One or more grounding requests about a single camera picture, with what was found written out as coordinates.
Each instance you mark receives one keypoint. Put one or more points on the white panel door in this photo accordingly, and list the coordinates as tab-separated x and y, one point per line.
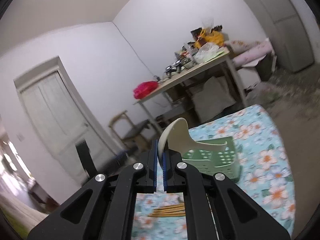
55	110

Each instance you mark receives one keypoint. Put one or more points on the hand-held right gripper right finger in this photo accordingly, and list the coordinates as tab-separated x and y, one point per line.
165	175

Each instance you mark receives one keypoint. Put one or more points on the black gadget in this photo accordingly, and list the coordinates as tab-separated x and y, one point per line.
172	68

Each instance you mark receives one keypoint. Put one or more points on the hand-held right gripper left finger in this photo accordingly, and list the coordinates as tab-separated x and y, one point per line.
155	170

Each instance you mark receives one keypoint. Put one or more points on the red bag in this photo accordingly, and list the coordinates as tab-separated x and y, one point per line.
145	90

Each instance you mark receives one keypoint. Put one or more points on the grey cabinet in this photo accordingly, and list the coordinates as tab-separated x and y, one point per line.
282	25

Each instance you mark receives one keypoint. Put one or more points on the pink floral bedding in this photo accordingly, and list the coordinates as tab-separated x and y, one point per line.
250	51

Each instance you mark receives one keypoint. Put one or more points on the cream plastic spoon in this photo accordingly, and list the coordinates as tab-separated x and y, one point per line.
175	130

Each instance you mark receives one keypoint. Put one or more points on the white sack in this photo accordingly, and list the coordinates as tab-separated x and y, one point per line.
212	100

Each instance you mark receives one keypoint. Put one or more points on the bundle of wooden chopsticks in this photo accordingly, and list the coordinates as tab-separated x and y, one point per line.
170	211

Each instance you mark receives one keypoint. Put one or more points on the green star-cutout utensil basket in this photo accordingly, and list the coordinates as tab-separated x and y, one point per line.
225	162

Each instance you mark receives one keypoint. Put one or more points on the yellow plastic bag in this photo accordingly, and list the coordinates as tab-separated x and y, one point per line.
212	38

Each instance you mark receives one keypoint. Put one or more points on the cluttered wooden desk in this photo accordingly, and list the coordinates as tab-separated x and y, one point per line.
190	73

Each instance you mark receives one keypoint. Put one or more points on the clear plastic bag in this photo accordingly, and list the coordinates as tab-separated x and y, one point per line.
207	52

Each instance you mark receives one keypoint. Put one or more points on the wooden chair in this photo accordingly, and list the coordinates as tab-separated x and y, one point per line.
130	135

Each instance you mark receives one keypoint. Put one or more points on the floral turquoise blanket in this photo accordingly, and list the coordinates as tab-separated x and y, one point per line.
262	140

